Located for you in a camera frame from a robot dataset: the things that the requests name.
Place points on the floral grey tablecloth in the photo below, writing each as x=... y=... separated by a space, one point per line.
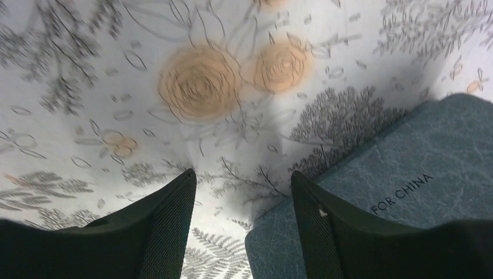
x=105 y=102

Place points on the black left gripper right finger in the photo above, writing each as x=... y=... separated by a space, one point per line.
x=340 y=240

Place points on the dark blue glasses case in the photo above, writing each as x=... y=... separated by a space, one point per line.
x=432 y=167

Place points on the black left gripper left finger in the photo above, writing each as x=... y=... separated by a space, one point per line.
x=146 y=239

